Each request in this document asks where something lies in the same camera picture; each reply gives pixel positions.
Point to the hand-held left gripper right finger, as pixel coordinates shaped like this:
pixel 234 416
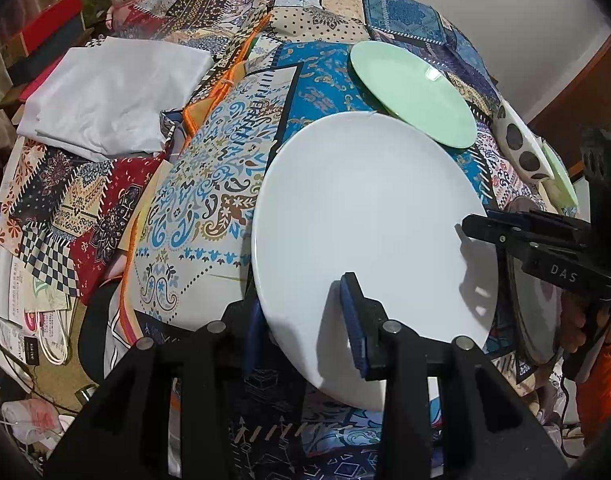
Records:
pixel 353 325

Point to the person's right hand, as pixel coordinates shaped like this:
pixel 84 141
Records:
pixel 571 330

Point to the white folded cloth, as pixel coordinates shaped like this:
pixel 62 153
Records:
pixel 110 95

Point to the dark blue box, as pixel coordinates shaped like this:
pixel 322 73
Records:
pixel 45 50

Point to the patchwork printed blanket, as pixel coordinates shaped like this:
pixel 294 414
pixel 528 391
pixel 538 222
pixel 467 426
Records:
pixel 210 185

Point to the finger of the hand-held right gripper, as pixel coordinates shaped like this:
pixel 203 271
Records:
pixel 545 220
pixel 490 232

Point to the green box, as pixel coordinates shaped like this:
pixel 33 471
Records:
pixel 96 5

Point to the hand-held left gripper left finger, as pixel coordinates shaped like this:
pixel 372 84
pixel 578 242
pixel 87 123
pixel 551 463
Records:
pixel 253 345

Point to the white plastic bag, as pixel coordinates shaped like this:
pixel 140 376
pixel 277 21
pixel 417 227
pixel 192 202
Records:
pixel 32 417

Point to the red box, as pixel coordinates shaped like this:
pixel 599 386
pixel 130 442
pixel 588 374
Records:
pixel 50 10

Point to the white plate with dark rim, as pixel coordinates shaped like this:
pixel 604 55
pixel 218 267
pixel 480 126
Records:
pixel 538 320

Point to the large white plate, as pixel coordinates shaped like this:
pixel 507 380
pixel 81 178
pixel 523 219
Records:
pixel 365 210

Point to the white paper shopping bag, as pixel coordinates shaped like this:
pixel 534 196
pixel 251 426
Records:
pixel 30 335

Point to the small green bowl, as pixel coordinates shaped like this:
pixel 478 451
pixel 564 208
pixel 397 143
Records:
pixel 560 175

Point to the white bowl with dark spots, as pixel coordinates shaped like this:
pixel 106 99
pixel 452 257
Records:
pixel 520 135

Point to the green plate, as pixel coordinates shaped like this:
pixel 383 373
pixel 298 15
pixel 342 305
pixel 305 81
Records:
pixel 415 90

